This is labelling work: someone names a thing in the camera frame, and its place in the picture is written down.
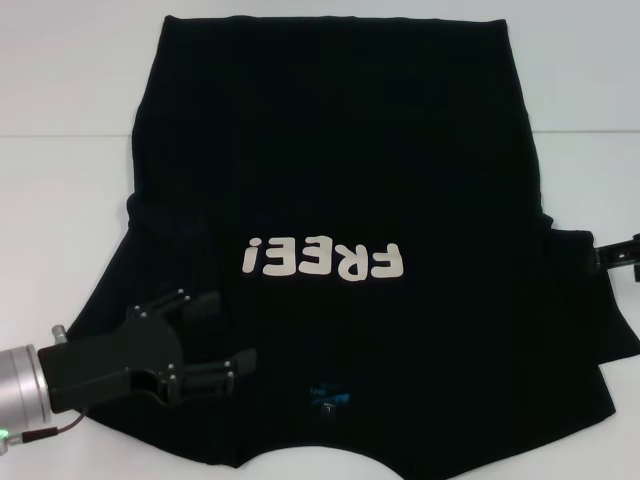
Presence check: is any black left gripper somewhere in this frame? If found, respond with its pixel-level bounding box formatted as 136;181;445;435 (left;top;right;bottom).
37;288;258;414

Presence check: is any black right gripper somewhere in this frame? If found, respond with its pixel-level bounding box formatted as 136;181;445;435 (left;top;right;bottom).
592;234;640;284

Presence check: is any black t-shirt with FREE print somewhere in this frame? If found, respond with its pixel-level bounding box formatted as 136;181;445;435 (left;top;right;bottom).
64;16;640;480

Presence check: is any dark red thin cable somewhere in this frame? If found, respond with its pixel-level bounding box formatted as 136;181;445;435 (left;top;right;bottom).
5;405;91;445

